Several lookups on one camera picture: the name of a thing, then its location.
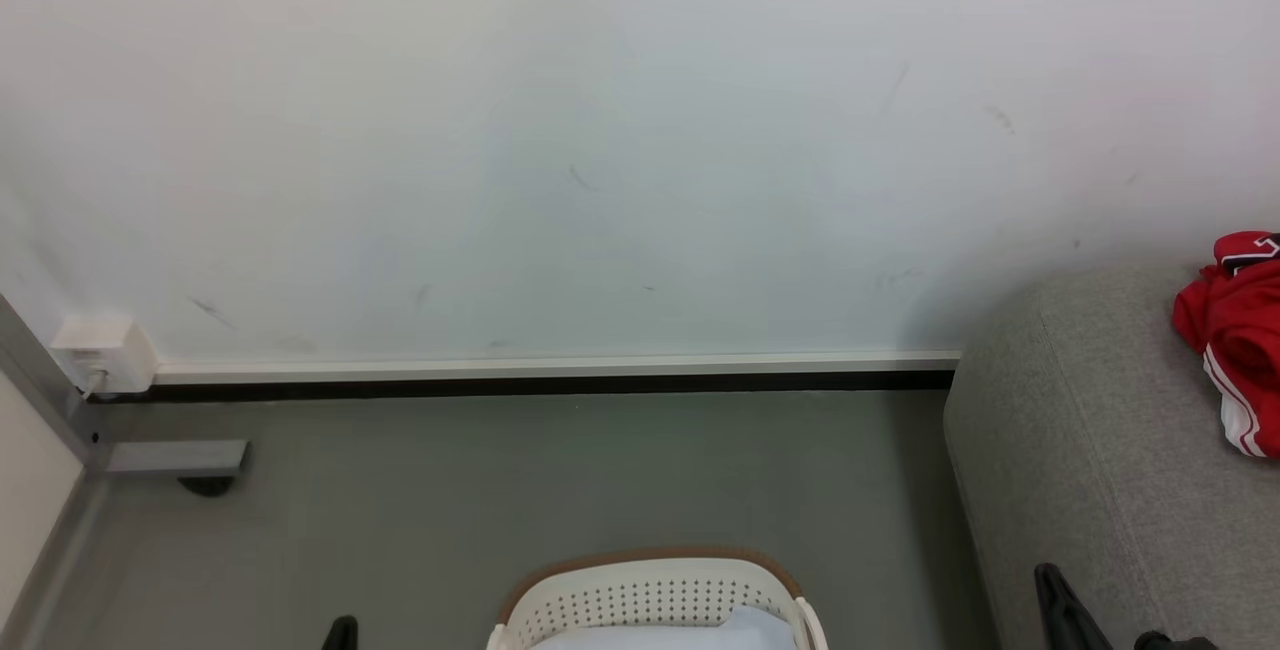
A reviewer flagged red and white garment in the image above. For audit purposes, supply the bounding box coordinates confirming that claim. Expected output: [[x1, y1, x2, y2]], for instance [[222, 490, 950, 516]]
[[1172, 230, 1280, 459]]

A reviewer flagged white perforated laundry basket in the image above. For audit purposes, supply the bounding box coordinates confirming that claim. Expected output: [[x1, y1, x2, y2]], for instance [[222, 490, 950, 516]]
[[487, 547, 829, 650]]

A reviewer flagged grey fabric sofa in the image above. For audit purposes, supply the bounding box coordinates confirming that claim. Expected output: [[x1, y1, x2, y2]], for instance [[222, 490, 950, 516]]
[[943, 260, 1280, 650]]

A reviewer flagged white and black baseboard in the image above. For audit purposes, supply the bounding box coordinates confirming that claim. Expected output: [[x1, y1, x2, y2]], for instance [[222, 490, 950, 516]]
[[95, 350, 961, 405]]

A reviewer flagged white partition panel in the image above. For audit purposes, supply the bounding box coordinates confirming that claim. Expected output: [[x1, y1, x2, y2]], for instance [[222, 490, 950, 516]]
[[0, 370, 85, 626]]

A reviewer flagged pale blue garment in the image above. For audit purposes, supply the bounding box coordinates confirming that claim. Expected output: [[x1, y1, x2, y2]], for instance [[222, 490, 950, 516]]
[[530, 605, 801, 650]]

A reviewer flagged grey metal partition frame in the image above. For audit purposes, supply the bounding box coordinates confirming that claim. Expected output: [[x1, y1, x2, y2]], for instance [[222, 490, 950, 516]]
[[0, 292, 250, 650]]

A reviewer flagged white wall outlet box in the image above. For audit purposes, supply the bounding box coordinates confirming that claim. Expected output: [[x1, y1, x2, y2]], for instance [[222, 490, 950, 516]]
[[50, 316, 159, 395]]

